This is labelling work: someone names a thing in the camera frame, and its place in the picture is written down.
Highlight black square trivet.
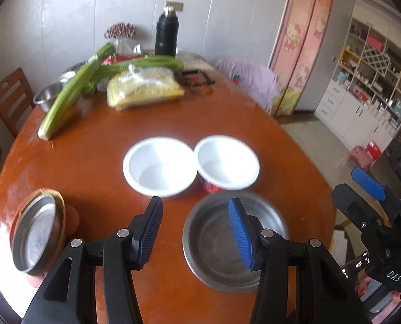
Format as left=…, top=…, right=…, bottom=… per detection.
left=177, top=70, right=215, bottom=90

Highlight bag of yellow noodles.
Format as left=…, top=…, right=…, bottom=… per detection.
left=107, top=67, right=185, bottom=110

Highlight white papers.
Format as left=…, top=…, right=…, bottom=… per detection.
left=328, top=224, right=363, bottom=264

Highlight white shelf cabinet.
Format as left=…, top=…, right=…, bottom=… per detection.
left=315, top=0, right=401, bottom=152

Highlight white plastic bowl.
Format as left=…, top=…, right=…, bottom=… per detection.
left=123, top=137, right=198, bottom=197

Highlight black thermos flask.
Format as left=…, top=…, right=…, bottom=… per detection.
left=154, top=8, right=180, bottom=58

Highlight green celery stalks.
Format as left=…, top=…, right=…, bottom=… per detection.
left=96, top=56, right=184, bottom=78

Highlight red plastic stool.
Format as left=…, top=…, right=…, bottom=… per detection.
left=365, top=141, right=382, bottom=161

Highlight pink plastic stool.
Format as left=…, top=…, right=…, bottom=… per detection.
left=349, top=145, right=374, bottom=171

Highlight brown wooden chair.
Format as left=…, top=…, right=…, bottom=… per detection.
left=0, top=67, right=36, bottom=138

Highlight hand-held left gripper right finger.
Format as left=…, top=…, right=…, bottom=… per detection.
left=228, top=197, right=361, bottom=324

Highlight shallow steel plate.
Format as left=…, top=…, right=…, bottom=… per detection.
left=12, top=194, right=65, bottom=274

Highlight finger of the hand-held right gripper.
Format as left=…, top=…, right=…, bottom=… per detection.
left=351, top=167, right=401, bottom=217
left=332, top=184, right=381, bottom=233

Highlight pink cartoon fabric wardrobe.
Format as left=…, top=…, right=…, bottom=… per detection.
left=268, top=0, right=334, bottom=117

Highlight pink cloth on chair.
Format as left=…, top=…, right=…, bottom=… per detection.
left=215, top=57, right=279, bottom=112

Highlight red paper noodle bowl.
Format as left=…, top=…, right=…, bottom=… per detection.
left=194, top=136, right=261, bottom=194

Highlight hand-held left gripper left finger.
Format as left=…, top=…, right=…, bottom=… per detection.
left=21, top=196, right=164, bottom=324

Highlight long celery bunch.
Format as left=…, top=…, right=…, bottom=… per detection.
left=38, top=42, right=116, bottom=140

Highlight small steel bowl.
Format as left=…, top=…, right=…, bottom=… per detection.
left=33, top=79, right=71, bottom=113

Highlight large steel bowl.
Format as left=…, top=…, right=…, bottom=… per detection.
left=182, top=192, right=289, bottom=294

